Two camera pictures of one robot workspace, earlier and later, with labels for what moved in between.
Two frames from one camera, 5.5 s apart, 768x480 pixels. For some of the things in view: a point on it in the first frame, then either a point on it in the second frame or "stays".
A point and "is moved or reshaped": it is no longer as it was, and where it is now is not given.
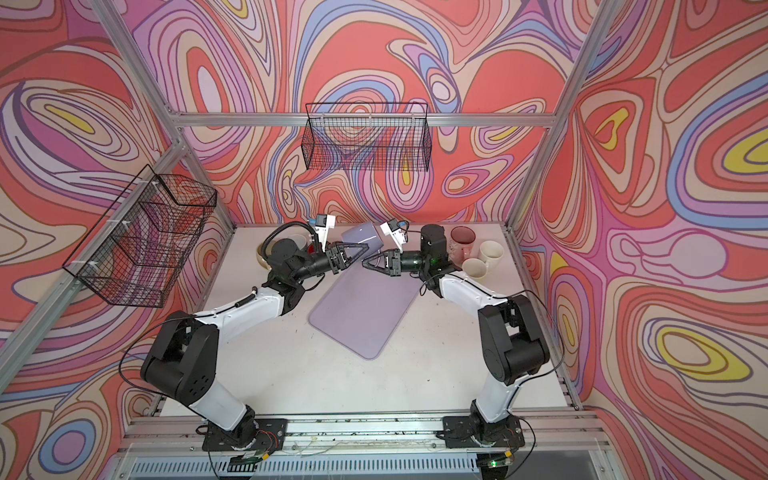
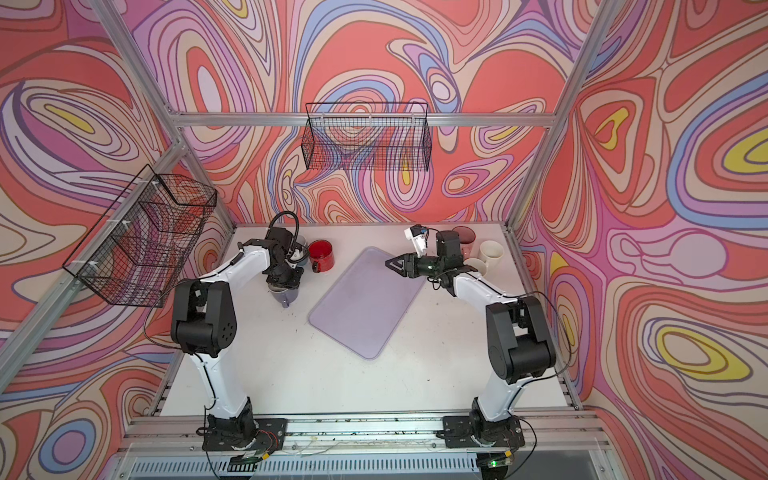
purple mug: x=365 y=234 is moved or reshaped
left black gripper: x=336 y=259 to x=293 y=283
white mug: x=492 y=253 stays
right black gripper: x=394 y=271 to x=406 y=265
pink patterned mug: x=461 y=243 stays
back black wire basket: x=367 y=137 stays
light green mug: x=476 y=268 stays
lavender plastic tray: x=363 y=309 stays
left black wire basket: x=136 y=256 stays
